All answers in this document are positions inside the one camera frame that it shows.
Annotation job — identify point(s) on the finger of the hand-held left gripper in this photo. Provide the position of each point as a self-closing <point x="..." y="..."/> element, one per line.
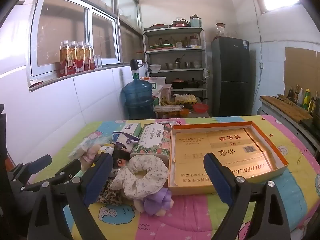
<point x="37" y="164"/>
<point x="70" y="168"/>

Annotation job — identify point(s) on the leopard print scrunchie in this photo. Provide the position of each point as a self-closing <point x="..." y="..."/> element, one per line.
<point x="112" y="195"/>

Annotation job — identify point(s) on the small pale tissue pack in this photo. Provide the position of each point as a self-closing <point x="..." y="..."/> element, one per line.
<point x="82" y="147"/>

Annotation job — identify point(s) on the black white water pump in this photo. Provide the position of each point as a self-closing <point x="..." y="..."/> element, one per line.
<point x="135" y="67"/>

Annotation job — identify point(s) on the dark grey refrigerator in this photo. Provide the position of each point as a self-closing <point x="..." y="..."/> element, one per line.
<point x="230" y="80"/>

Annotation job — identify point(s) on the green condiment bottle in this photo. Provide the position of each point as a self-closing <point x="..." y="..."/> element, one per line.
<point x="306" y="100"/>

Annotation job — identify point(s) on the red plastic basket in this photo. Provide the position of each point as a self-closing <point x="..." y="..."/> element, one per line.
<point x="200" y="108"/>

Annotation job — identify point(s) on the white purple snack bag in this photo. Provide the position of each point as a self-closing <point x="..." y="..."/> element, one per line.
<point x="125" y="142"/>

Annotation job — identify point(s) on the bunch of bananas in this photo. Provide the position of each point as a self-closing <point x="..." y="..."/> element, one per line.
<point x="167" y="101"/>

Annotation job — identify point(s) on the amber oil bottle red label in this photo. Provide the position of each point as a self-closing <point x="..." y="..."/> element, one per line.
<point x="64" y="60"/>
<point x="80" y="57"/>
<point x="89" y="57"/>
<point x="73" y="58"/>

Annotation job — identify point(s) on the pink ruffled scrunchie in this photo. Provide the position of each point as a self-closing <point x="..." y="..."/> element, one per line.
<point x="88" y="155"/>

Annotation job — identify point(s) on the blue water jug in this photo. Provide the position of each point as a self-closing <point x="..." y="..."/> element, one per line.
<point x="137" y="97"/>

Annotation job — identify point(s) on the black induction cooker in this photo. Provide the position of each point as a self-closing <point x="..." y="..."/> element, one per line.
<point x="311" y="125"/>

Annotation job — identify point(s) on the egg tray in bag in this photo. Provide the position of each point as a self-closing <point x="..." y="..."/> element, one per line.
<point x="186" y="98"/>

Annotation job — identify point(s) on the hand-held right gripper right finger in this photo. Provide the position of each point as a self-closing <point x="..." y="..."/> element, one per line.
<point x="218" y="178"/>

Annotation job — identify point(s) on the white condiment bottle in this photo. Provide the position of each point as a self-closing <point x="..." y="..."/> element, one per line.
<point x="300" y="97"/>

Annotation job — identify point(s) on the red cooking pot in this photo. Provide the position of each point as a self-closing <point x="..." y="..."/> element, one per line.
<point x="178" y="83"/>

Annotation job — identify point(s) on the aluminium sliding window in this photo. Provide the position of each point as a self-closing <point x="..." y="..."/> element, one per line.
<point x="65" y="30"/>

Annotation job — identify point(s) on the clear plastic food container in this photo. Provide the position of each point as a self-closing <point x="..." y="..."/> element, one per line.
<point x="168" y="110"/>

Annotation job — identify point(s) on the dark sauce bottle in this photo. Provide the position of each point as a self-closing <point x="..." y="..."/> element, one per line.
<point x="290" y="95"/>

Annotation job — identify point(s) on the cardboard sheet on wall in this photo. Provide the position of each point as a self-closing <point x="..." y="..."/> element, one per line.
<point x="302" y="70"/>

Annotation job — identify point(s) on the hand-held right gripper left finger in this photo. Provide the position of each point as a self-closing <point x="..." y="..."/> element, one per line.
<point x="98" y="178"/>

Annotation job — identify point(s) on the clear drinking glass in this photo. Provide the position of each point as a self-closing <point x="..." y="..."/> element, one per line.
<point x="98" y="61"/>

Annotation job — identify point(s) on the white green cardboard carton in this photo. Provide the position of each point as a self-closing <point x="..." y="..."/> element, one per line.
<point x="156" y="85"/>

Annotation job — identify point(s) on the grey metal counter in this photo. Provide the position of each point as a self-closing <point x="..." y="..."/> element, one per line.
<point x="275" y="116"/>

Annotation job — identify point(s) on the floral tissue pack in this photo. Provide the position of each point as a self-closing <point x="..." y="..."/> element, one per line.
<point x="152" y="141"/>

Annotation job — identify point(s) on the steel pot on shelf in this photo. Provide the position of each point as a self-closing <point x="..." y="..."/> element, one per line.
<point x="173" y="65"/>

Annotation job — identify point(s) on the glass jar red lid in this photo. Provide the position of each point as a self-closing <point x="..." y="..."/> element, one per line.
<point x="220" y="30"/>

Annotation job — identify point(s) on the black wok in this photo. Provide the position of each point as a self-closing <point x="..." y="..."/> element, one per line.
<point x="195" y="83"/>

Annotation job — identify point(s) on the teal canister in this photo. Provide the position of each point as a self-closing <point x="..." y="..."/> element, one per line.
<point x="195" y="21"/>

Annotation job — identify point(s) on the white wall outlet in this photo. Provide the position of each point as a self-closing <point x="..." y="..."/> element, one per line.
<point x="262" y="65"/>

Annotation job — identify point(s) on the stack of white bowls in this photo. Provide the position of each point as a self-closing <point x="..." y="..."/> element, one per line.
<point x="155" y="67"/>

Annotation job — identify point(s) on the white floral scrunchie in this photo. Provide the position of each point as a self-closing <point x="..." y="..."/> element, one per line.
<point x="156" y="166"/>

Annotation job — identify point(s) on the yellow white small packet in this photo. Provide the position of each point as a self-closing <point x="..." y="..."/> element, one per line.
<point x="106" y="149"/>

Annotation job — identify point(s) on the white metal shelf rack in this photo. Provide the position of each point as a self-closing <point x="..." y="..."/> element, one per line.
<point x="175" y="55"/>

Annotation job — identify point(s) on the red lidded pan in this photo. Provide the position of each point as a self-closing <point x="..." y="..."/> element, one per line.
<point x="178" y="23"/>

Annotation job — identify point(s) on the green white carton box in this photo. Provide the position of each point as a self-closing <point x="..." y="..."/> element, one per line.
<point x="131" y="129"/>

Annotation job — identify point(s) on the wooden cutting board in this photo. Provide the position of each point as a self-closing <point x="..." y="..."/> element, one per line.
<point x="285" y="107"/>

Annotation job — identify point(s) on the orange-rimmed cardboard box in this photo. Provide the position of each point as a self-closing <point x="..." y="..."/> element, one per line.
<point x="225" y="140"/>

